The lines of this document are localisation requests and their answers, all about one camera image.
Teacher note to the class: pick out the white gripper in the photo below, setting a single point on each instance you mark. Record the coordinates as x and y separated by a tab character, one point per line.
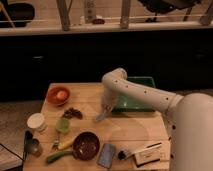
108	100

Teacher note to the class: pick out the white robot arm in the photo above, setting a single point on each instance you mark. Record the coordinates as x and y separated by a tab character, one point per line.
191	146

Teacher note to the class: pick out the green plastic tray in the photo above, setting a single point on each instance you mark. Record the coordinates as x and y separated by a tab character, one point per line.
128	104

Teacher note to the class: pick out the dark red dried fruit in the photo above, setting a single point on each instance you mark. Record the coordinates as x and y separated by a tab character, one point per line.
71	112

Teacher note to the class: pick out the egg in bowl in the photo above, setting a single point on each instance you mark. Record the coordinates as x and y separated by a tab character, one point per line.
61	95

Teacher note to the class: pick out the orange bowl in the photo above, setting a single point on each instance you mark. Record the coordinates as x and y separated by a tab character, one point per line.
51	96

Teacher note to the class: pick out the green plastic cup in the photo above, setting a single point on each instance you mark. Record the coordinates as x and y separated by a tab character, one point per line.
62	125

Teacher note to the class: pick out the blue sponge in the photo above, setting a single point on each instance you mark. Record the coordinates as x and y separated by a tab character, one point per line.
107	153

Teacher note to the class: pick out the tan box with black pen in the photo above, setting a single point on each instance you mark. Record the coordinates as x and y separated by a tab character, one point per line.
146	157

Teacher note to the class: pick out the dark red object on floor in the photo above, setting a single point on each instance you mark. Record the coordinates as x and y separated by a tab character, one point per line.
98	21

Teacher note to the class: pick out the white lidded jar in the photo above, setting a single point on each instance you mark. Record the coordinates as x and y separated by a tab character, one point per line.
37	122

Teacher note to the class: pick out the black office chair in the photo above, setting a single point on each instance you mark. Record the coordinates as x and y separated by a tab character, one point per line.
20	13

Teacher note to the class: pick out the dark red pan green handle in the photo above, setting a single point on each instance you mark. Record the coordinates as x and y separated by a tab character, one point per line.
85	147

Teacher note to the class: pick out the black-headed brush white handle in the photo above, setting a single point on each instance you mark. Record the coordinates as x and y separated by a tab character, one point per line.
125	154

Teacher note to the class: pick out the fork with yellow handle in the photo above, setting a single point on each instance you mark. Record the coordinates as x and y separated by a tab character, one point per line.
61	145

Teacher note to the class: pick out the metal ladle black handle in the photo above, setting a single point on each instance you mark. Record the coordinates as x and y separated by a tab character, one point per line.
32	145

